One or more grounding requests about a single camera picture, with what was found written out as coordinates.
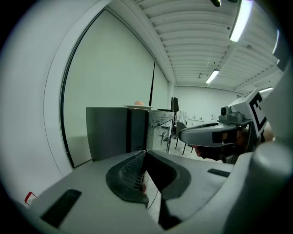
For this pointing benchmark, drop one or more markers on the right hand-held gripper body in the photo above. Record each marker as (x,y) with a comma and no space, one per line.
(201,134)

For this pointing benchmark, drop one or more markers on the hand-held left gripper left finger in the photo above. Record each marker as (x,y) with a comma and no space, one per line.
(128,180)

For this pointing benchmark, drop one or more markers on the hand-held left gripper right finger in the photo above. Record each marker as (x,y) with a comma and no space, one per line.
(167,176)

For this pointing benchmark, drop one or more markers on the black mini fridge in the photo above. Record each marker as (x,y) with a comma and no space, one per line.
(107,132)

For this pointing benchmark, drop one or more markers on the white round plate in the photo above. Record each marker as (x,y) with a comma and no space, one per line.
(138,106)

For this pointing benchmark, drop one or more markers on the brown egg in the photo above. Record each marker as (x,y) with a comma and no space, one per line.
(138,103)

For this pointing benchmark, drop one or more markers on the person's right forearm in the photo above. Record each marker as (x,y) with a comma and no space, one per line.
(269,133)

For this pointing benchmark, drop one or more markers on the person's right hand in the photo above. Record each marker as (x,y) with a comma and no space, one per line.
(200,152)

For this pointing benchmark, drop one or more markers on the white low cabinet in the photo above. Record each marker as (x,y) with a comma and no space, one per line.
(201,121)

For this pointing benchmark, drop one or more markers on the grey chair blue seat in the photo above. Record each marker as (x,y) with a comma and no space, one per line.
(183,133)

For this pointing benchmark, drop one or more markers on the black curtain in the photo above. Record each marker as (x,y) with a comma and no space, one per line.
(175,104)

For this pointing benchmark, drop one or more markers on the ceiling light strip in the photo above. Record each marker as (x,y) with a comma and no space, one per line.
(212,76)
(240,21)
(276,41)

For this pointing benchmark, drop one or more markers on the narrow white roller blind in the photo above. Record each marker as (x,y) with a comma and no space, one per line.
(160,91)

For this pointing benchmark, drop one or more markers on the grey fisheye camera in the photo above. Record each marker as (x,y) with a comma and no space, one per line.
(225,111)

